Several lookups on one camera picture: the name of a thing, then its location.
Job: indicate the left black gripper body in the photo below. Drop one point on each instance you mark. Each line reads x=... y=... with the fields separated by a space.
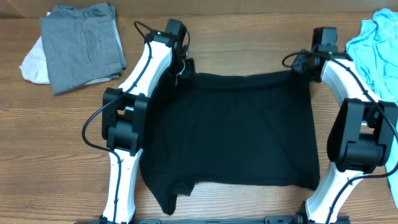
x=181 y=71

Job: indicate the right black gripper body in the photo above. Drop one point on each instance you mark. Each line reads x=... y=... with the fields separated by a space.
x=300 y=65

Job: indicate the black t-shirt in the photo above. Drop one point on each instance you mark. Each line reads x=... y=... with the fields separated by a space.
x=253 y=130

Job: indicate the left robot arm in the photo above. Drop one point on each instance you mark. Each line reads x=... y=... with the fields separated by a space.
x=125 y=113

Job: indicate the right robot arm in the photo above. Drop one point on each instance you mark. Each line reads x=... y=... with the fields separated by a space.
x=362 y=135

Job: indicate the light blue shirt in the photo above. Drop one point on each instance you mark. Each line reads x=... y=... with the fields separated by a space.
x=374 y=52

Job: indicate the folded grey shorts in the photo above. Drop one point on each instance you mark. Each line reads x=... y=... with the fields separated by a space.
x=81 y=45

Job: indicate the white cloth under shorts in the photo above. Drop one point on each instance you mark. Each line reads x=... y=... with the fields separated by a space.
x=34 y=65

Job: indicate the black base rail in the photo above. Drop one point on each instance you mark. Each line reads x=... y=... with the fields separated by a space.
x=284 y=219

